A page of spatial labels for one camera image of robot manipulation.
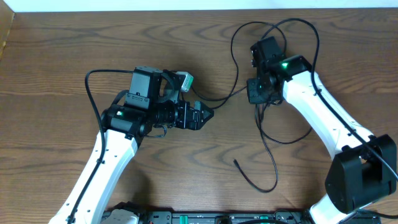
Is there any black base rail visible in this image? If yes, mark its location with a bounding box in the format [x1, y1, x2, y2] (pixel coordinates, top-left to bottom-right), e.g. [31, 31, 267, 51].
[101, 202, 382, 224]

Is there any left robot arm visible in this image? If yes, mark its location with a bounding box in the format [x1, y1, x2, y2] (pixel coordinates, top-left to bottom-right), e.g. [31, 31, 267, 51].
[50, 67, 214, 223]

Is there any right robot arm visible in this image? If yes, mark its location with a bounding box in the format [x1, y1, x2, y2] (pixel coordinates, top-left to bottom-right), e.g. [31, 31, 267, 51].
[247, 37, 397, 223]

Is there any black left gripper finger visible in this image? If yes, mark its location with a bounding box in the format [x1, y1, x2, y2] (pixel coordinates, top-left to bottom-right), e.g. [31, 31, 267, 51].
[194, 101, 214, 120]
[195, 116, 211, 130]

